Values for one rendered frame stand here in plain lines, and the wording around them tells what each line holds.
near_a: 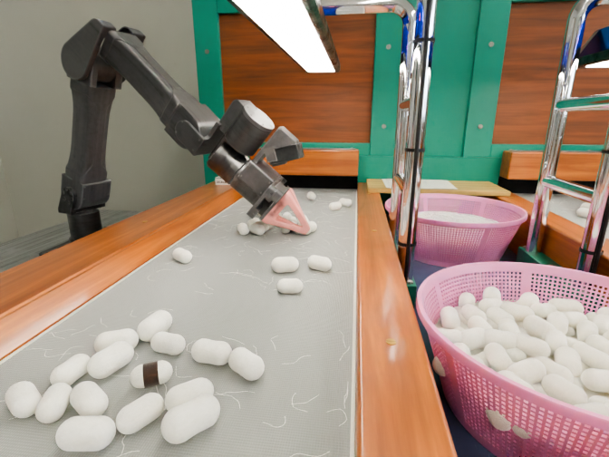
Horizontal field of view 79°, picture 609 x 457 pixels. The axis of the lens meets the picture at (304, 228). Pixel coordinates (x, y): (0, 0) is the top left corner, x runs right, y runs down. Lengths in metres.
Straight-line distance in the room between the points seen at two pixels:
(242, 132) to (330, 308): 0.31
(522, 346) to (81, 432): 0.36
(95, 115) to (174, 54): 1.37
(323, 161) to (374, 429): 0.83
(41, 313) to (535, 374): 0.46
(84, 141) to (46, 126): 1.79
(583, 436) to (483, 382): 0.06
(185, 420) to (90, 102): 0.66
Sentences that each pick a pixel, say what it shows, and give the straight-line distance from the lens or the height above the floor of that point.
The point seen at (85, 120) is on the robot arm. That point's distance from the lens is 0.84.
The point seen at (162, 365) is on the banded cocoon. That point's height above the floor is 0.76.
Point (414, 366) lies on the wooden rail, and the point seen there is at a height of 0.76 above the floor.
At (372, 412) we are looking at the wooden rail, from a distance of 0.26.
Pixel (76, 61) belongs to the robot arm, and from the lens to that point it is 0.81.
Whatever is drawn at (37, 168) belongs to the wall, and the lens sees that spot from 2.73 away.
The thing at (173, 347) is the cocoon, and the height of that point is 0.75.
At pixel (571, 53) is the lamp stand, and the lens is 0.73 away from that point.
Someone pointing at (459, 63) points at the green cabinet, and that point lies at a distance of 1.11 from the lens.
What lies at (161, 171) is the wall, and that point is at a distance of 2.23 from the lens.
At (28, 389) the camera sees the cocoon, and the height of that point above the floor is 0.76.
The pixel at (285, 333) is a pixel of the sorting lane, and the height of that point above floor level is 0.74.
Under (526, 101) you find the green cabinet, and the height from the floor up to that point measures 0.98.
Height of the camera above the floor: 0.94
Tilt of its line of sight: 17 degrees down
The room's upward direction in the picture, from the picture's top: straight up
